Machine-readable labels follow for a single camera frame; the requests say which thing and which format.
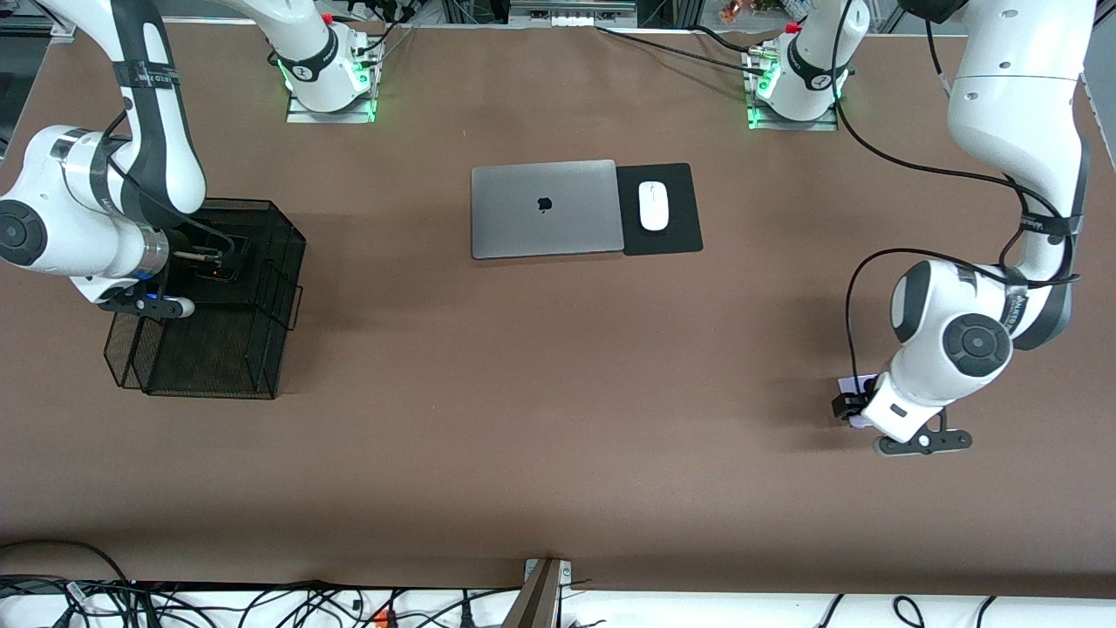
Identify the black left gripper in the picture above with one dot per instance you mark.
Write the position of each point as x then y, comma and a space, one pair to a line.
844, 406

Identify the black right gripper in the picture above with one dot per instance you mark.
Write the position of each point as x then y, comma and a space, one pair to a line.
197, 247

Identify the black flip phone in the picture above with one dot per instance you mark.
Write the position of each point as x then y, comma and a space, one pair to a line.
228, 270

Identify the lilac flip phone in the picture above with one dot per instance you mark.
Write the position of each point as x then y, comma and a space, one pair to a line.
859, 382

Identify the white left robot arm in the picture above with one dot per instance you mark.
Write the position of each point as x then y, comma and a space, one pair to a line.
1011, 105

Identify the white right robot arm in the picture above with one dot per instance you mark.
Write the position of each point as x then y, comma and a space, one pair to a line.
78, 235

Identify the black mouse pad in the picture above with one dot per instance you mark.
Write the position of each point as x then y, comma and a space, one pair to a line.
680, 235

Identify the white computer mouse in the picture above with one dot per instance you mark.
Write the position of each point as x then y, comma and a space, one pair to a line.
653, 207

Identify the silver closed laptop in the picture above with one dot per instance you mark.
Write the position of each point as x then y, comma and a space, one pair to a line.
523, 227

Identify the grey power strip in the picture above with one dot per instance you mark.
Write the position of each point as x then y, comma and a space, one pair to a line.
571, 17

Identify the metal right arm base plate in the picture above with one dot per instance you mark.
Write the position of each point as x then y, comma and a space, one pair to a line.
301, 115

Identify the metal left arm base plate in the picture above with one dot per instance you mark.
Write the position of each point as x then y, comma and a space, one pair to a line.
789, 126

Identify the grey metal camera post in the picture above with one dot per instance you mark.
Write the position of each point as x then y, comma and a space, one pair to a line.
540, 602

